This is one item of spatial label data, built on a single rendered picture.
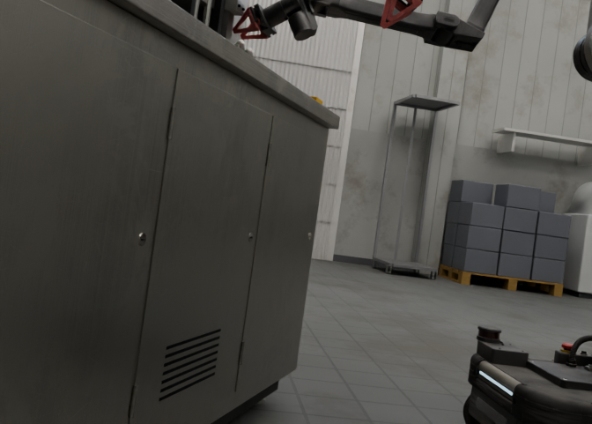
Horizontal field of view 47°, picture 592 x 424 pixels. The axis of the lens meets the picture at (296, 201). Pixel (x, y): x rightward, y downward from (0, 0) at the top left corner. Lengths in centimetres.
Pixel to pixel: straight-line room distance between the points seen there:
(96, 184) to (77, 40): 20
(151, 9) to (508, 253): 689
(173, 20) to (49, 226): 39
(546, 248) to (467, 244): 90
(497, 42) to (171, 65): 784
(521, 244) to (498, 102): 193
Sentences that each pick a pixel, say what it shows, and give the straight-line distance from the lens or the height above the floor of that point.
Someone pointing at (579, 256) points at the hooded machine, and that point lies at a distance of 838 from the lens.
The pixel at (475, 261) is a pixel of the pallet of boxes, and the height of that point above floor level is 26.
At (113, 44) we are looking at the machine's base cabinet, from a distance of 103.
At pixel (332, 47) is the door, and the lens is 825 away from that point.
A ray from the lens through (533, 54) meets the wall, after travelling 904.
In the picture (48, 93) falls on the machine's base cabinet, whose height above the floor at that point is 71.
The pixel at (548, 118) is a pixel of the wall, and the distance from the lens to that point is 901.
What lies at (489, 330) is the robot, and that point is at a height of 32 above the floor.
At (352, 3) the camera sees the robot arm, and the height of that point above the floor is 119.
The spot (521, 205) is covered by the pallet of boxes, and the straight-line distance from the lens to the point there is 776.
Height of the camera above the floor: 61
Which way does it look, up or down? level
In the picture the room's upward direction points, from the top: 8 degrees clockwise
